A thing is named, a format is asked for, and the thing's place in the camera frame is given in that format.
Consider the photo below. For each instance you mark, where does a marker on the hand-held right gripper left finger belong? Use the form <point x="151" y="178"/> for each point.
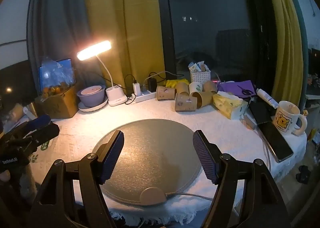
<point x="113" y="154"/>

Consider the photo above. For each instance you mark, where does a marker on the grey curtain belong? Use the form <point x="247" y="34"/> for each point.
<point x="57" y="23"/>

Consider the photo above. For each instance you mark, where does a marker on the white green-print paper cup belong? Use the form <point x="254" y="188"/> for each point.
<point x="195" y="87"/>

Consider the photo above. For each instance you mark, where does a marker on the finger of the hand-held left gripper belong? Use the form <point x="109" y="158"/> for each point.
<point x="47" y="132"/>
<point x="37" y="121"/>

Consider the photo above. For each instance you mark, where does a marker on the white desk lamp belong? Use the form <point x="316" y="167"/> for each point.
<point x="94" y="49"/>

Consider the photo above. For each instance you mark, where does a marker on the white plug charger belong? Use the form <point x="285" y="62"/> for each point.
<point x="136" y="87"/>

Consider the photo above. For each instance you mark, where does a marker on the bunch of small packets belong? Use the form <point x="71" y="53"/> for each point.
<point x="198" y="67"/>

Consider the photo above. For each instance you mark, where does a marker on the person's left hand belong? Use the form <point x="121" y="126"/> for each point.
<point x="3" y="176"/>

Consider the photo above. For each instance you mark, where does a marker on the black floor object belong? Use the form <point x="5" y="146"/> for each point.
<point x="303" y="175"/>

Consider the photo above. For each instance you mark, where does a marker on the cardboard box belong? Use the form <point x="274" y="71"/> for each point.
<point x="58" y="104"/>

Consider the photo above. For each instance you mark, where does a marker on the white power strip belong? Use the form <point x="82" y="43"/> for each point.
<point x="146" y="96"/>

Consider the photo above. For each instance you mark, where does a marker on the pile of small oranges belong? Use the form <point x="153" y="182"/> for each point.
<point x="53" y="89"/>

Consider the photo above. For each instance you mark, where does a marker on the black plug charger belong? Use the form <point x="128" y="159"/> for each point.
<point x="151" y="84"/>

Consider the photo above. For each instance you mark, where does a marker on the purple bowl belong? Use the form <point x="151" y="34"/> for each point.
<point x="90" y="95"/>

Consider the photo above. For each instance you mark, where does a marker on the white cartoon bear mug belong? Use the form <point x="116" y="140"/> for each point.
<point x="285" y="118"/>

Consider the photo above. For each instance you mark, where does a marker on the yellow curtain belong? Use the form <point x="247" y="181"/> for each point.
<point x="285" y="38"/>
<point x="120" y="23"/>

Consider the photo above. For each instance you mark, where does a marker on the black smartphone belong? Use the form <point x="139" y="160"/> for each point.
<point x="275" y="140"/>

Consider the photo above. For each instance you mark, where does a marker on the black scissors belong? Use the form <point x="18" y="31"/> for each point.
<point x="246" y="91"/>

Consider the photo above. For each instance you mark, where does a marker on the white plastic basket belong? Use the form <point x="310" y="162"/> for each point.
<point x="200" y="77"/>

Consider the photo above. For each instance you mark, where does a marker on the blue box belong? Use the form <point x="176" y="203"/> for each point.
<point x="57" y="73"/>

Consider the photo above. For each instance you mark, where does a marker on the yellow tissue pack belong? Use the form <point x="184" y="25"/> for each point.
<point x="228" y="105"/>

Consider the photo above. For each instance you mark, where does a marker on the yellow cloth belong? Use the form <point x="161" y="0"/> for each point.
<point x="175" y="83"/>

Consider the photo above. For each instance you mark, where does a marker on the white plate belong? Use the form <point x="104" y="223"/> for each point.
<point x="87" y="109"/>

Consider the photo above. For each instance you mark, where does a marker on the round grey heating mat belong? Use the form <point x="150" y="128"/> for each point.
<point x="150" y="148"/>

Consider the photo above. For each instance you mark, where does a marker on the white tube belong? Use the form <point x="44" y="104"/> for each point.
<point x="267" y="98"/>

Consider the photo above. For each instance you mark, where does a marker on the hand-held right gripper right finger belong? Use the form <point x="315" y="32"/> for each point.
<point x="203" y="154"/>

